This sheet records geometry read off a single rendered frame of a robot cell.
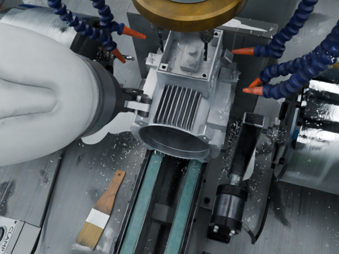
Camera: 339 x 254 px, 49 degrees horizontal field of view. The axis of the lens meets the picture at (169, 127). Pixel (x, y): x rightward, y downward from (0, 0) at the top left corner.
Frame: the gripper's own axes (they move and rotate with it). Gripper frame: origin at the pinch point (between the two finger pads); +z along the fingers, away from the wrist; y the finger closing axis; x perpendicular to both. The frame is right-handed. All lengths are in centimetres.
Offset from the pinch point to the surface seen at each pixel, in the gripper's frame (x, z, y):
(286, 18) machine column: -23.0, 26.6, -22.3
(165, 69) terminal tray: -5.9, 8.7, -2.4
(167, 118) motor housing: 2.8, 9.6, -4.7
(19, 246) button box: 29.4, -2.2, 13.4
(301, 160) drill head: 4.1, 7.8, -29.6
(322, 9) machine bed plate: -37, 66, -35
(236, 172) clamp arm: 9.8, 11.6, -19.5
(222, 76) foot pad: -7.3, 17.5, -12.3
